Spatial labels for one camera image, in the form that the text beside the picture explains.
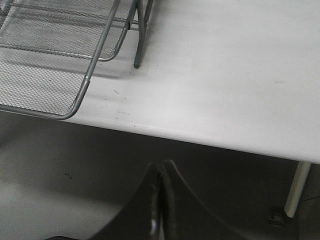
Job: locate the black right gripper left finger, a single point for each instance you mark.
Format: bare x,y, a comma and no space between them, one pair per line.
140,218

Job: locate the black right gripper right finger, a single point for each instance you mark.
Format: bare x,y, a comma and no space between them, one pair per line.
186,216

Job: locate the white table leg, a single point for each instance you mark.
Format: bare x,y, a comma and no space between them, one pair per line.
296,188

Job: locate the silver metal rack frame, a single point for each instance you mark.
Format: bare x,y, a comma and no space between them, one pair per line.
139,15

